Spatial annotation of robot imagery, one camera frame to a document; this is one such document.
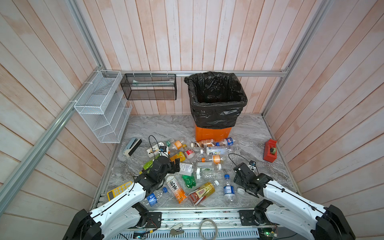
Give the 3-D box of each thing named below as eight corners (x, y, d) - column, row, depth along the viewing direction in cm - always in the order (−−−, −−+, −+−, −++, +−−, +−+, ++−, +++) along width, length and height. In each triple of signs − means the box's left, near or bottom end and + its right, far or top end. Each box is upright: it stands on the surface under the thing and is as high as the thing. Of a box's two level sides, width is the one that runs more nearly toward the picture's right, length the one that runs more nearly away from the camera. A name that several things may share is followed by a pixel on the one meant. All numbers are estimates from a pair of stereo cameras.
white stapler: (124, 156, 99) (122, 153, 96) (134, 139, 108) (133, 136, 105) (132, 158, 98) (130, 155, 95) (142, 141, 107) (140, 138, 104)
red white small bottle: (187, 160, 95) (187, 157, 92) (184, 154, 98) (184, 151, 95) (195, 157, 96) (195, 154, 93) (192, 151, 99) (192, 148, 96)
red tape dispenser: (262, 159, 97) (266, 154, 92) (264, 143, 105) (268, 138, 100) (272, 162, 96) (276, 157, 91) (272, 146, 104) (277, 140, 99)
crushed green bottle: (188, 189, 85) (188, 187, 82) (182, 177, 89) (182, 174, 86) (197, 184, 86) (197, 182, 83) (190, 173, 91) (190, 170, 88)
